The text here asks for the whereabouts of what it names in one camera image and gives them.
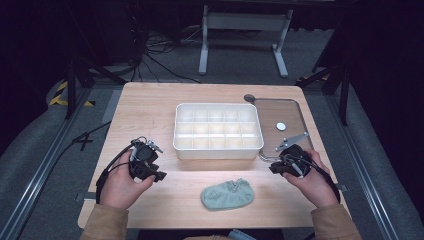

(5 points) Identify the light green sock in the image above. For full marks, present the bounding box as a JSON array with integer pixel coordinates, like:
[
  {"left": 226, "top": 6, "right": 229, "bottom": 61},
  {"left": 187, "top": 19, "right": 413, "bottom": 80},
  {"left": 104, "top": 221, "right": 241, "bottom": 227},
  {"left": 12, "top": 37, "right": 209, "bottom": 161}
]
[{"left": 200, "top": 178, "right": 256, "bottom": 212}]

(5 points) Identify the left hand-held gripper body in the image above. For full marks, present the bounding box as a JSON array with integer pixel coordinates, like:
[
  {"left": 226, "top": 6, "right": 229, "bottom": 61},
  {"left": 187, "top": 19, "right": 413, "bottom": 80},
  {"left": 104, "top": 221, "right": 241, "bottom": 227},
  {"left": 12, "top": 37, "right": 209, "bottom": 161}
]
[{"left": 128, "top": 135, "right": 165, "bottom": 182}]

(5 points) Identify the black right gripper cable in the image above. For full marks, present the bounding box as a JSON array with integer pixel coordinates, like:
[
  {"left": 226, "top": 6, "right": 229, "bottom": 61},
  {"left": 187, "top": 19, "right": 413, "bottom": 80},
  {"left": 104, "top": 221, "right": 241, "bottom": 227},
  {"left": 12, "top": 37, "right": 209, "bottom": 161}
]
[{"left": 293, "top": 155, "right": 342, "bottom": 204}]

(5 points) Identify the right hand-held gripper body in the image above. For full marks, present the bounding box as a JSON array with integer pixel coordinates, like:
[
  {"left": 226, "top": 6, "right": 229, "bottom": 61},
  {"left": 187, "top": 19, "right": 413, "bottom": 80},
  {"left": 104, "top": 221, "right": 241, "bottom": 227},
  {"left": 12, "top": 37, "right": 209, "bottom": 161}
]
[{"left": 277, "top": 144, "right": 313, "bottom": 178}]

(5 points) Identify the yellow black hazard tape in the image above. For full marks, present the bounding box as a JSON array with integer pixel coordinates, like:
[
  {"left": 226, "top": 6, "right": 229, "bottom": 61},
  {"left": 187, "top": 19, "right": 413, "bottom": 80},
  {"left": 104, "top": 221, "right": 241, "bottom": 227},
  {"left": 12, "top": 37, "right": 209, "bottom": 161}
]
[{"left": 48, "top": 80, "right": 97, "bottom": 108}]

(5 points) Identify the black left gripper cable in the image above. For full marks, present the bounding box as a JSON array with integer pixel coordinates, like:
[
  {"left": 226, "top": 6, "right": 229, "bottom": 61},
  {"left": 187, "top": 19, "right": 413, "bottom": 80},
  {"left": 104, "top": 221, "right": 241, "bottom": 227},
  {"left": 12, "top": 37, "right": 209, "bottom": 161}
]
[{"left": 95, "top": 136, "right": 148, "bottom": 205}]

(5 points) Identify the white metal stand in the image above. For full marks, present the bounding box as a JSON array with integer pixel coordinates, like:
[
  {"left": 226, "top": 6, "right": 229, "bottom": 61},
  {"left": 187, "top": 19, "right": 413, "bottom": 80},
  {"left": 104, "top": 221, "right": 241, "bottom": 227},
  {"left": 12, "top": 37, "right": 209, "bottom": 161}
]
[{"left": 198, "top": 4, "right": 295, "bottom": 79}]

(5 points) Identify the black floor cable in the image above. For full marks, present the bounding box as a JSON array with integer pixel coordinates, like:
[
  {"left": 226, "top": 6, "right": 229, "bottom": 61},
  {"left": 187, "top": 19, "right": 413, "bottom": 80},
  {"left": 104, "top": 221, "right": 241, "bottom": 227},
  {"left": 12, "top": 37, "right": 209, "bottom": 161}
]
[{"left": 46, "top": 120, "right": 113, "bottom": 178}]

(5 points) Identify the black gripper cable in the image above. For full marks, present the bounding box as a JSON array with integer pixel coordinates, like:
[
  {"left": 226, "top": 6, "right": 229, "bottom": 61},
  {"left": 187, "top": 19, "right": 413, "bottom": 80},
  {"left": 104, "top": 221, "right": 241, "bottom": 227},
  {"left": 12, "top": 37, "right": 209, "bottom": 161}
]
[
  {"left": 293, "top": 155, "right": 342, "bottom": 204},
  {"left": 95, "top": 136, "right": 148, "bottom": 205}
]

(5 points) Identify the black metal stand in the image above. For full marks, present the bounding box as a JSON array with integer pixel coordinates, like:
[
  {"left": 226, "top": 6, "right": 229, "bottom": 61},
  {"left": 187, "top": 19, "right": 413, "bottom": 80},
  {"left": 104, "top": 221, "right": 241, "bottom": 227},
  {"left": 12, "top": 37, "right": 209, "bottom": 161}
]
[
  {"left": 295, "top": 49, "right": 352, "bottom": 127},
  {"left": 64, "top": 53, "right": 128, "bottom": 120}
]

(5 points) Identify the clear plastic box lid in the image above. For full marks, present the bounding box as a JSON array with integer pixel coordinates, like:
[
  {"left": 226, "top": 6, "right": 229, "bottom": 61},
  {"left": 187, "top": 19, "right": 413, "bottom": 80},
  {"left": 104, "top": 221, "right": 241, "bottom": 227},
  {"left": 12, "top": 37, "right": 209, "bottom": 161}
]
[{"left": 252, "top": 97, "right": 315, "bottom": 162}]

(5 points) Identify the light blue object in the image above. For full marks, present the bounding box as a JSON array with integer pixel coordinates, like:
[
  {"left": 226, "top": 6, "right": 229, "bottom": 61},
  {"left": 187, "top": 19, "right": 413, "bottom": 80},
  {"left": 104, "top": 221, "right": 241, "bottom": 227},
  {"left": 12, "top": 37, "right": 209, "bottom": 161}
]
[{"left": 228, "top": 228, "right": 257, "bottom": 240}]

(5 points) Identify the tangle of black cables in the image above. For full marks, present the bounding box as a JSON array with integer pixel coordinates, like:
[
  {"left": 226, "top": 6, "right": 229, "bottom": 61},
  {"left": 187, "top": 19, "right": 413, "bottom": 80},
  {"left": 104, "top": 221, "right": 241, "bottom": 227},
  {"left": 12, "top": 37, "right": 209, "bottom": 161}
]
[{"left": 130, "top": 19, "right": 203, "bottom": 85}]

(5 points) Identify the aluminium floor rail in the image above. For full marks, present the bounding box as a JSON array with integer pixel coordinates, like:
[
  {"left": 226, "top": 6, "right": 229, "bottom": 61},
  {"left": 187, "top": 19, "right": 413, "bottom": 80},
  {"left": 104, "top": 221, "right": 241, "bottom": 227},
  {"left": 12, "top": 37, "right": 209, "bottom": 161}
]
[
  {"left": 324, "top": 93, "right": 399, "bottom": 240},
  {"left": 0, "top": 87, "right": 93, "bottom": 240}
]

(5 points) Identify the person's left hand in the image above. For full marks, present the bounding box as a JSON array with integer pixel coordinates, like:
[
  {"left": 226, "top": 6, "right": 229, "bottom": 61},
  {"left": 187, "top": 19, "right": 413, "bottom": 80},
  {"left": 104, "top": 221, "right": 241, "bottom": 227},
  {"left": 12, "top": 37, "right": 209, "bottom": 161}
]
[{"left": 99, "top": 159, "right": 156, "bottom": 211}]

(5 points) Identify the person's right hand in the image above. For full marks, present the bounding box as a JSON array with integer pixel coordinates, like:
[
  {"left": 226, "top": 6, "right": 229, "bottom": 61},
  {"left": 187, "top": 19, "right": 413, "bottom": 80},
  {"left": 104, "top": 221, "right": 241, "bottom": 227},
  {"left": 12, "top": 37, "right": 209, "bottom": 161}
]
[{"left": 281, "top": 148, "right": 340, "bottom": 209}]

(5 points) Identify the grey metal bracket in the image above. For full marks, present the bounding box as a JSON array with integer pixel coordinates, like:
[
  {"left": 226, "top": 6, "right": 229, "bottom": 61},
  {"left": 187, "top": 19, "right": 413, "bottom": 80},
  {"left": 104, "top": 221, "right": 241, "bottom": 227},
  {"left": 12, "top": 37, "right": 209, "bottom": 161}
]
[{"left": 274, "top": 131, "right": 310, "bottom": 153}]

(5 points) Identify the white divided storage box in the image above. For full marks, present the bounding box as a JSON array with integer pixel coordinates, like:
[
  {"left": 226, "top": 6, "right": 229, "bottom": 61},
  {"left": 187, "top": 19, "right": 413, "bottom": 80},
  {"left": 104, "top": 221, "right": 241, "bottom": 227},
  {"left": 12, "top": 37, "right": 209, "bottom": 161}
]
[{"left": 172, "top": 102, "right": 265, "bottom": 161}]

